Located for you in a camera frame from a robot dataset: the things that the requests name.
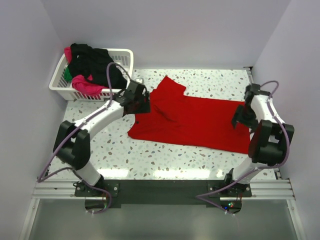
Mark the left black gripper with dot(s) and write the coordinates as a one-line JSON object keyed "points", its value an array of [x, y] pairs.
{"points": [[145, 107]]}

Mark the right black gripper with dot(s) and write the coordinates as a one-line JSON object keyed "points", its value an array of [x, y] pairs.
{"points": [[252, 124]]}

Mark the red t shirt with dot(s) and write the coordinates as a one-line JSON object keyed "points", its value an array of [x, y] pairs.
{"points": [[176, 118]]}

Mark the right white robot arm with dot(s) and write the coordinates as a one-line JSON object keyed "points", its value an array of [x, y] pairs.
{"points": [[270, 137]]}

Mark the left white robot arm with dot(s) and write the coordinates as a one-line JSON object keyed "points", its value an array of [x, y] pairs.
{"points": [[73, 141]]}

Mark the pink t shirt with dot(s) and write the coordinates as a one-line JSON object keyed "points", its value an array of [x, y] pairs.
{"points": [[86, 87]]}

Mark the black t shirt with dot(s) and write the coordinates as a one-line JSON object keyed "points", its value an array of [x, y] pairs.
{"points": [[84, 60]]}

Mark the green t shirt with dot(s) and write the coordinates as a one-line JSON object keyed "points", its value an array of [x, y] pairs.
{"points": [[67, 75]]}

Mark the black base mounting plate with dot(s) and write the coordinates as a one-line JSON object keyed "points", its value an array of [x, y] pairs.
{"points": [[116, 193]]}

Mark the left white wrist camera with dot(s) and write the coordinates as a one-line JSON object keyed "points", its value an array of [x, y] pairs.
{"points": [[140, 80]]}

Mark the aluminium frame rail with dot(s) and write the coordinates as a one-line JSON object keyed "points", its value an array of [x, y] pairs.
{"points": [[261, 189]]}

